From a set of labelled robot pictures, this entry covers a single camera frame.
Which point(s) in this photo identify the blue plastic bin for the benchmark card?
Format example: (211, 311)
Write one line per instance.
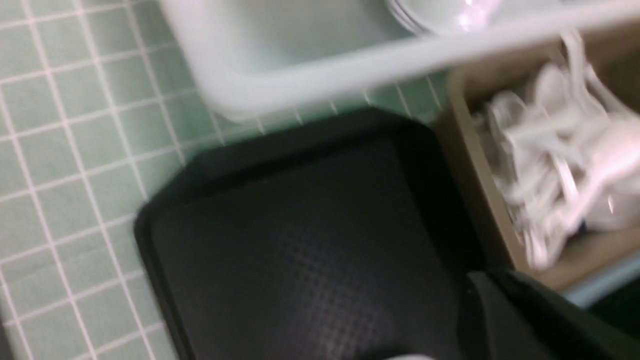
(604, 282)

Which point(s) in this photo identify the green checkered table mat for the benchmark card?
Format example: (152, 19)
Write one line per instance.
(98, 110)

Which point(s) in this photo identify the brown plastic bin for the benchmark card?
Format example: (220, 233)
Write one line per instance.
(467, 86)

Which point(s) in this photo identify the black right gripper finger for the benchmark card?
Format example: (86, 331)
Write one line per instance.
(511, 316)

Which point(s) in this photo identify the pile of white spoons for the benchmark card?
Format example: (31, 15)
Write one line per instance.
(565, 155)

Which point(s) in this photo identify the white square sauce dish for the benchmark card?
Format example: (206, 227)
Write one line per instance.
(443, 17)

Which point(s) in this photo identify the black plastic serving tray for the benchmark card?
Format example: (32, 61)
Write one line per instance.
(342, 239)

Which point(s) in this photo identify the white plastic tub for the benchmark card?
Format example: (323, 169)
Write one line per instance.
(251, 58)

